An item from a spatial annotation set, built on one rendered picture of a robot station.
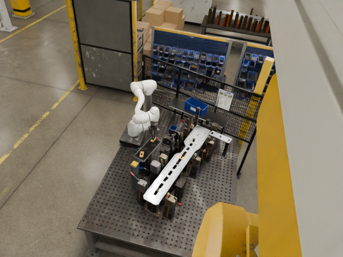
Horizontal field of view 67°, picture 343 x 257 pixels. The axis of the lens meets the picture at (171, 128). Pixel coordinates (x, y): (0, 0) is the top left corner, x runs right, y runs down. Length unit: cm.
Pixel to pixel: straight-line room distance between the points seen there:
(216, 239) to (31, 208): 400
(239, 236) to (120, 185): 305
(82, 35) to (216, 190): 376
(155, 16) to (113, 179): 490
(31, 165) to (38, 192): 54
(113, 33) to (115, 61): 56
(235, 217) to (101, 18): 496
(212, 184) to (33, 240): 232
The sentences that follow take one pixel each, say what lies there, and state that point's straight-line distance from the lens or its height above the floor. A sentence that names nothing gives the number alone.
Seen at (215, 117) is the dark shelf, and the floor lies 103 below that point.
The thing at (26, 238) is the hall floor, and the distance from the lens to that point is 397.
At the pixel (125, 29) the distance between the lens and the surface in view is 500.
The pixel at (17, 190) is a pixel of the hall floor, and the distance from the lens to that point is 443.
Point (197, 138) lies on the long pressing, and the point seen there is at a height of 100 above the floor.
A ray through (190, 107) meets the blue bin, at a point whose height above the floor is 110.
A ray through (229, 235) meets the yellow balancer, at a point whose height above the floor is 315.
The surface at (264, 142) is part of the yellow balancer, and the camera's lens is 17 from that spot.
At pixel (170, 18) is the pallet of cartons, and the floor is 86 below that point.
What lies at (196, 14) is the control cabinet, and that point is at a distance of 966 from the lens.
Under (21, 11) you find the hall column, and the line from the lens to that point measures 1015.
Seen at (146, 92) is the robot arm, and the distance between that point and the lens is 322.
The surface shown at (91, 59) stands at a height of 76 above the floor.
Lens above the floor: 334
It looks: 42 degrees down
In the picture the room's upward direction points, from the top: 7 degrees clockwise
